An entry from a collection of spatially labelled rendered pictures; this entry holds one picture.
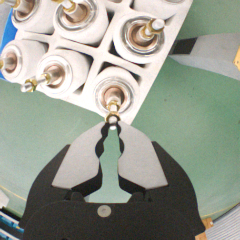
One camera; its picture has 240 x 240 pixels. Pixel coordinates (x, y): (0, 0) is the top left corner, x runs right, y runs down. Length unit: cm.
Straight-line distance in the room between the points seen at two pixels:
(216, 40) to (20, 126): 85
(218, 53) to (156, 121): 40
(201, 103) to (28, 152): 100
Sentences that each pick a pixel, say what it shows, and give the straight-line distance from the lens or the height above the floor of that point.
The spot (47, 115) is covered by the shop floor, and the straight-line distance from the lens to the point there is 61.
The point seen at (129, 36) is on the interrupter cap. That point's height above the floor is 25.
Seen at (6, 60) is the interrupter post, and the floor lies 27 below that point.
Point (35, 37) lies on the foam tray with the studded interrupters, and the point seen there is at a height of 18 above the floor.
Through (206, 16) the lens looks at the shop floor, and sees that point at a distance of 64.
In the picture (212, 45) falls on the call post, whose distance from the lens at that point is 30.
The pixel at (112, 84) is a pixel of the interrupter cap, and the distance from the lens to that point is 21.
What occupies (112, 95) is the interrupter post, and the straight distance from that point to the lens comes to 19.
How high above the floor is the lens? 46
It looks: 61 degrees down
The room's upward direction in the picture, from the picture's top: 179 degrees clockwise
